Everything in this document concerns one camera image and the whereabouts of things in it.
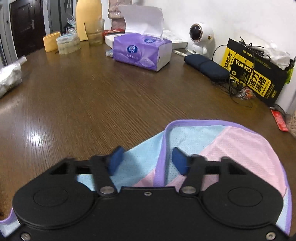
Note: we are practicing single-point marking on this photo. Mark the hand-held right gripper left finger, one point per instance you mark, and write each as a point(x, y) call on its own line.
point(115, 160)

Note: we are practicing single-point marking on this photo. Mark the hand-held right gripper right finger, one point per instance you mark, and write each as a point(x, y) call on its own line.
point(180, 160)

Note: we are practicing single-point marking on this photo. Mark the pastel pink blue purple garment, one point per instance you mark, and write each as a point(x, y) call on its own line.
point(231, 148)

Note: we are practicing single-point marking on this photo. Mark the orange snack wrappers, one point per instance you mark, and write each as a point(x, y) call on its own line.
point(246, 93)

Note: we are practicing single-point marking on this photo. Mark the dark blue pouch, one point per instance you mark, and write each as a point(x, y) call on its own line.
point(208, 67)

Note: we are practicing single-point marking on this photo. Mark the small clear packet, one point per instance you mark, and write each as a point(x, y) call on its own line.
point(109, 53)

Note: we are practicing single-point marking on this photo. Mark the red packet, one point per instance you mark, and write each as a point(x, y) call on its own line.
point(279, 120)

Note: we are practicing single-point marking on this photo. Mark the purple tissue box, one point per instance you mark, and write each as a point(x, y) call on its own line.
point(138, 51)

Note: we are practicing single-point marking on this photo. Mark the black yellow cardboard box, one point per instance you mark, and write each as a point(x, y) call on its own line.
point(254, 76)

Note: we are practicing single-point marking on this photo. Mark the white flat box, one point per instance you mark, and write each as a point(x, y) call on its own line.
point(175, 39)

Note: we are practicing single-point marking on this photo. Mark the clear glass cup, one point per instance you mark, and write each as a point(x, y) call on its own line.
point(94, 37)

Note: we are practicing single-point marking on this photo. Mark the red flat box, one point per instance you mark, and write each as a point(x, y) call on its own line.
point(113, 31)

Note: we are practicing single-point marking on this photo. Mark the yellow cup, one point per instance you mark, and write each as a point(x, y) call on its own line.
point(50, 42)

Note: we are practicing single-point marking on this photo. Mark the clear plastic bag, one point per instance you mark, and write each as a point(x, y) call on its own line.
point(9, 78)

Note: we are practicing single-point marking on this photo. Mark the black green foil bag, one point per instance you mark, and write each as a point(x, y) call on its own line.
point(291, 71)

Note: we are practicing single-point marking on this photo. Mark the crumpled white plastic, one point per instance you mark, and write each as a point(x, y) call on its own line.
point(277, 55)

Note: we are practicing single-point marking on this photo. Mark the yellow thermos jug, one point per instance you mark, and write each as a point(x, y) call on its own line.
point(89, 18)

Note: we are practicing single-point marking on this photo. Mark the dark brown door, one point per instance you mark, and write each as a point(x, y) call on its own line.
point(25, 23)

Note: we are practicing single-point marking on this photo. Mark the white security camera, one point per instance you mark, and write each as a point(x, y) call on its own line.
point(203, 34)

